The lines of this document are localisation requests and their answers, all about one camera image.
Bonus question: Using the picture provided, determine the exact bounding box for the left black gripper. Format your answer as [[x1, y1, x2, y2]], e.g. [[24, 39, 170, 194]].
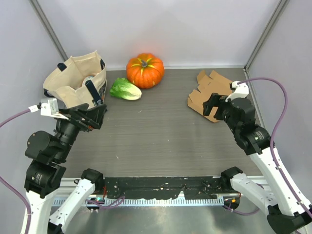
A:
[[55, 102, 107, 160]]

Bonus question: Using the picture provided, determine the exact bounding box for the brown cardboard paper box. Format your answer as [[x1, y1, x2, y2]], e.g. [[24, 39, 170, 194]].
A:
[[187, 70, 232, 115]]

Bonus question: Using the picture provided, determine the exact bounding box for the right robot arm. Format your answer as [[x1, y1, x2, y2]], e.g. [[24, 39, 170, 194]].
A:
[[203, 93, 312, 234]]

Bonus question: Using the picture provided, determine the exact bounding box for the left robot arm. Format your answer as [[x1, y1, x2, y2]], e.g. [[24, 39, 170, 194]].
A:
[[22, 98, 107, 234]]

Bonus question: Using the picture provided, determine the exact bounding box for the beige canvas tote bag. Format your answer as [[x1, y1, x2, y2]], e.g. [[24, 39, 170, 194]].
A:
[[43, 51, 107, 108]]

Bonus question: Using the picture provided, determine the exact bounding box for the green lettuce head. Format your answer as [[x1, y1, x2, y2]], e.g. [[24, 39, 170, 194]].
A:
[[110, 78, 142, 100]]

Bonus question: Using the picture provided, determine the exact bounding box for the orange pumpkin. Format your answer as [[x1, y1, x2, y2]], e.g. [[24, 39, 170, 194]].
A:
[[126, 53, 165, 89]]

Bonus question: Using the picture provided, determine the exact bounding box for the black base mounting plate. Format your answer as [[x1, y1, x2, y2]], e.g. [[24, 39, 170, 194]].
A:
[[98, 176, 237, 200]]

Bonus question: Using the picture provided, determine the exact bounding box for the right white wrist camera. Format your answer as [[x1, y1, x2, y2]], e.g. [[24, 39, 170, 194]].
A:
[[225, 81, 249, 102]]

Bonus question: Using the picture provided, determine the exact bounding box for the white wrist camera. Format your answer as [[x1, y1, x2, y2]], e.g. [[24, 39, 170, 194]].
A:
[[225, 81, 249, 102], [40, 97, 66, 119]]

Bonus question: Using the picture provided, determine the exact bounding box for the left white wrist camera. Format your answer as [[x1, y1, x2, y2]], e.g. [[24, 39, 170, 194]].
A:
[[40, 97, 66, 119]]

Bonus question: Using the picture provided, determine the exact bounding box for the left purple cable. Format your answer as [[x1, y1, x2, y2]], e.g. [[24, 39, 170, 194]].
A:
[[0, 104, 41, 234]]

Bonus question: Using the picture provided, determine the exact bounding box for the purple cable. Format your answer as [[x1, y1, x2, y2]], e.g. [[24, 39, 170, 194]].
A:
[[237, 77, 312, 215], [0, 104, 41, 234]]

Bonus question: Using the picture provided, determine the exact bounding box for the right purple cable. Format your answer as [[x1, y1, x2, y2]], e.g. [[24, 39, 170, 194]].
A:
[[237, 77, 312, 215]]

